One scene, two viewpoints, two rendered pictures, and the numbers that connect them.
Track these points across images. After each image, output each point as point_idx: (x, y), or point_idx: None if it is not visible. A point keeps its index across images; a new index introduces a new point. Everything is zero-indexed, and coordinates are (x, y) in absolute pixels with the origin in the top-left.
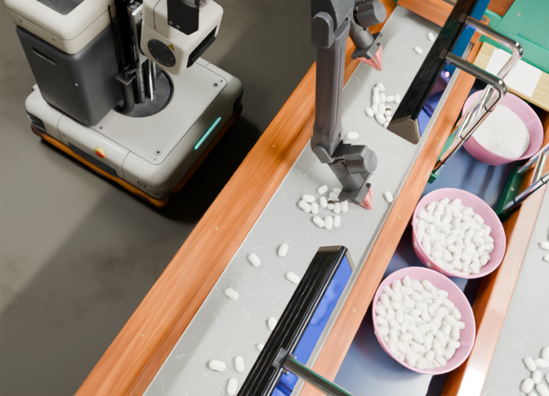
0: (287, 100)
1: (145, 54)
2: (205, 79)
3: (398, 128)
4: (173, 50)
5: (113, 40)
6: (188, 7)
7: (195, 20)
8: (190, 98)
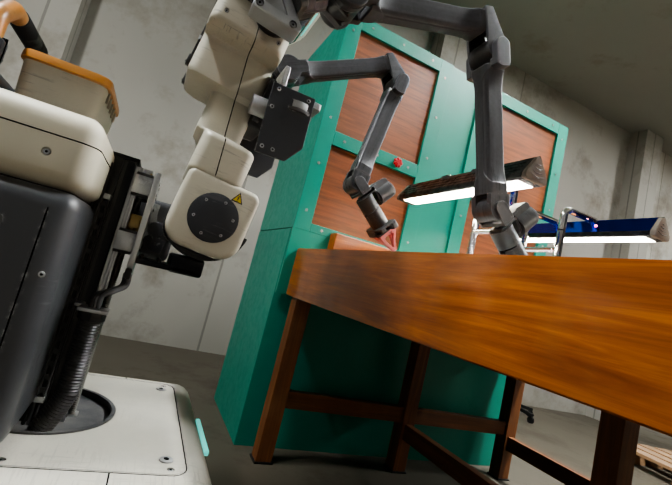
0: (377, 251)
1: (173, 232)
2: (140, 387)
3: (533, 171)
4: (240, 203)
5: (89, 235)
6: (296, 117)
7: (303, 133)
8: (142, 402)
